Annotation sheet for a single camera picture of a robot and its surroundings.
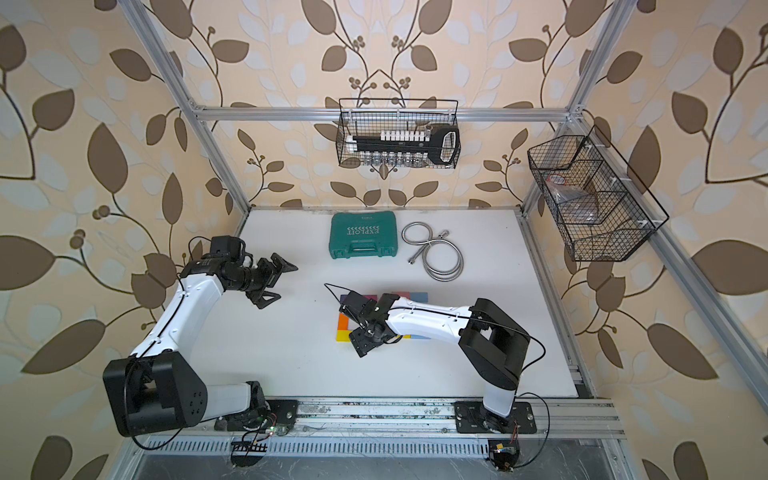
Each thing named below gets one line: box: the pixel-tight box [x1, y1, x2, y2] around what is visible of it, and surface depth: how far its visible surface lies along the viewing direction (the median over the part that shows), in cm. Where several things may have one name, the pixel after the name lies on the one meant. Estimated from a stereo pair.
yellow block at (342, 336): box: [336, 330, 352, 343], surface depth 90 cm
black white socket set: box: [346, 126, 460, 166], surface depth 86 cm
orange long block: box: [338, 312, 349, 331], surface depth 92 cm
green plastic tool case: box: [328, 210, 398, 259], surface depth 110 cm
